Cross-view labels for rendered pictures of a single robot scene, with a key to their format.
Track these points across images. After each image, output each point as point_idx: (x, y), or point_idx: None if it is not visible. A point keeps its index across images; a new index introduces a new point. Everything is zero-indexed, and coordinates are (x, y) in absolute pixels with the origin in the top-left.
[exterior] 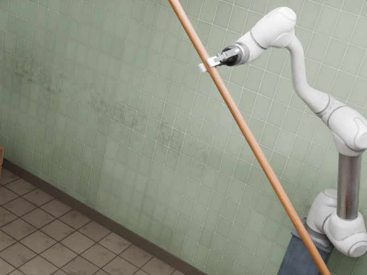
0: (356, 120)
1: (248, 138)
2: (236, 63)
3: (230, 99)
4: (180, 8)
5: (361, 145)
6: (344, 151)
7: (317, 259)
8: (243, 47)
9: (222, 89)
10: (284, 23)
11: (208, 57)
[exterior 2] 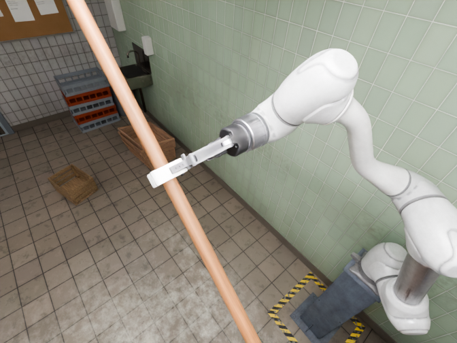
0: (452, 235)
1: (224, 301)
2: (237, 154)
3: (196, 237)
4: (111, 73)
5: (452, 275)
6: (418, 261)
7: None
8: (254, 126)
9: (183, 220)
10: (325, 88)
11: (161, 164)
